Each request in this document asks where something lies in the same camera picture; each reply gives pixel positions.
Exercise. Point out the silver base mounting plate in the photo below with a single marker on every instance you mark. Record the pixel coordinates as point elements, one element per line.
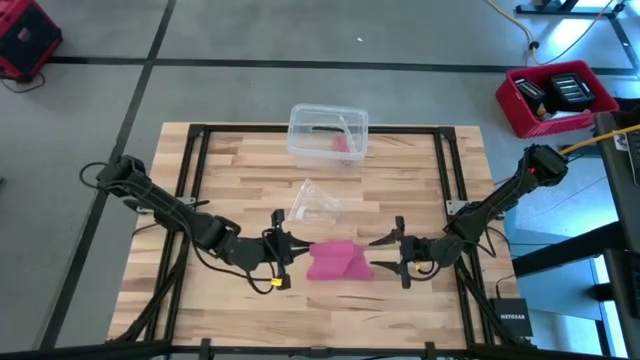
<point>186,201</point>
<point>456,206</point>

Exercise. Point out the small red object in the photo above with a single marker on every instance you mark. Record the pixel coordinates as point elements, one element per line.
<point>342,144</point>

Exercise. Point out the black Netgear network switch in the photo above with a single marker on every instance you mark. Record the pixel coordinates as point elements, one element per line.
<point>512,317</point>

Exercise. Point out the black aluminium table frame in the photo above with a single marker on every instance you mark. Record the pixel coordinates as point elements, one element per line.
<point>240,129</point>

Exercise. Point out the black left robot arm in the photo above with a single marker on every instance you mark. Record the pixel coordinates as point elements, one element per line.
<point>165,204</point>

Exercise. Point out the small black device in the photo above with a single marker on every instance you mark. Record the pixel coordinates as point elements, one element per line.
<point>530,92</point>

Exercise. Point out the red and black case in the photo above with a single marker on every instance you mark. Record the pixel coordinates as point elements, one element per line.
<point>30,40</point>

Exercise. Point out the clear plastic container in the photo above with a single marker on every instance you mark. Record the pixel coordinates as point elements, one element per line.
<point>320,150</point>

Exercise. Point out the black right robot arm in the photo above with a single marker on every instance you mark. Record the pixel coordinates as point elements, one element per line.
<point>500,197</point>

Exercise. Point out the red plastic crate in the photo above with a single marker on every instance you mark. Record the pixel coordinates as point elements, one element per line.
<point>520,122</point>

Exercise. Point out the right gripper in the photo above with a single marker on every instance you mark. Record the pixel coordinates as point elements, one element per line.
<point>420,252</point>

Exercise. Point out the pink elastic bandage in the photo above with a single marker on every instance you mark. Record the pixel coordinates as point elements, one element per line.
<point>335,260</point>

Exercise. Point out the black floor stand base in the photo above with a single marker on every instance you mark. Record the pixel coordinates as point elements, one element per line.
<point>575,10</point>

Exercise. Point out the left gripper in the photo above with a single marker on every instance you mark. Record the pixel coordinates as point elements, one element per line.
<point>280,247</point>

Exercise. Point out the large black ribbed device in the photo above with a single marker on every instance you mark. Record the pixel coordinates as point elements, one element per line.
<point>570,92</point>

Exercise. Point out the black overhead rig beam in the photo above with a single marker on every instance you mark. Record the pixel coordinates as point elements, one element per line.
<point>320,353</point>

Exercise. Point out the white paper sheet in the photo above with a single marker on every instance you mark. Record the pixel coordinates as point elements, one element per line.
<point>570,115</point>

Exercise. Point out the clear plastic wrapper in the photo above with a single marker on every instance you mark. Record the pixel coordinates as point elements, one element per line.
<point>315,205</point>

